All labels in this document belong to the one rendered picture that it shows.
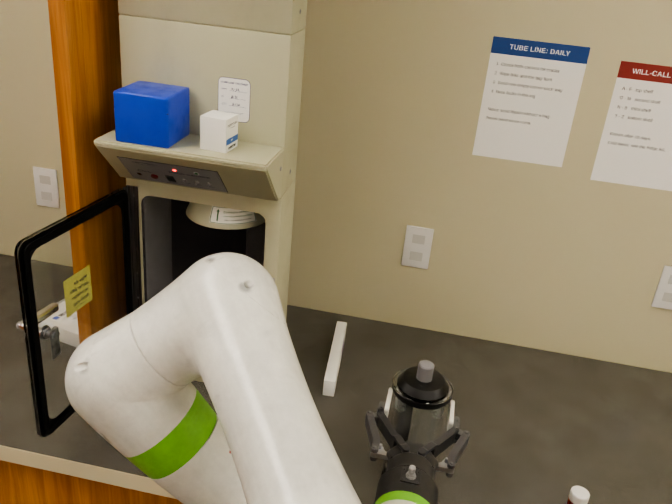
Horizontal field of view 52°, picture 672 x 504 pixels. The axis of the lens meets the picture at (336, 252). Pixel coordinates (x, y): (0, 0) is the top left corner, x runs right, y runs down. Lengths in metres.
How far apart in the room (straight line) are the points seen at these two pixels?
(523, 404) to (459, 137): 0.64
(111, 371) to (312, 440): 0.27
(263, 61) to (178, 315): 0.60
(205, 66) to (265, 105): 0.13
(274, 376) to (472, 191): 1.10
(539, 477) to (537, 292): 0.54
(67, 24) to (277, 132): 0.40
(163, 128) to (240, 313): 0.56
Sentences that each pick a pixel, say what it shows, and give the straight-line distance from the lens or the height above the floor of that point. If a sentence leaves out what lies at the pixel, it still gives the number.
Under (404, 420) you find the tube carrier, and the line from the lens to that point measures 1.25.
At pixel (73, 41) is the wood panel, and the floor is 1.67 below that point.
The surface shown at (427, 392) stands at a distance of 1.21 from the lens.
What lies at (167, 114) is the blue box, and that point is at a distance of 1.23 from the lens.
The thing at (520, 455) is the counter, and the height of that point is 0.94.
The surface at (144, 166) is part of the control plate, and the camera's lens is 1.31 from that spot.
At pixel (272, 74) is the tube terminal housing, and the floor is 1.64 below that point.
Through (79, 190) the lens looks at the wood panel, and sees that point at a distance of 1.38.
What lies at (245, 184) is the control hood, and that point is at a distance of 1.26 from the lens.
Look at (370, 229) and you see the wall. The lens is 1.77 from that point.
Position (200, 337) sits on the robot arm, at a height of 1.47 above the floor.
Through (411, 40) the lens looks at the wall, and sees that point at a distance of 1.64.
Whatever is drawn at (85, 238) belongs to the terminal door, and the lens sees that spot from 1.33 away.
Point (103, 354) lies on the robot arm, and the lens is 0.83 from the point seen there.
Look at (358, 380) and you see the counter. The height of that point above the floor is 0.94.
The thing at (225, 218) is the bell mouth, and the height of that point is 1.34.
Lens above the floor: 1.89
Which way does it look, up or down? 25 degrees down
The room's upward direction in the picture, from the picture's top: 6 degrees clockwise
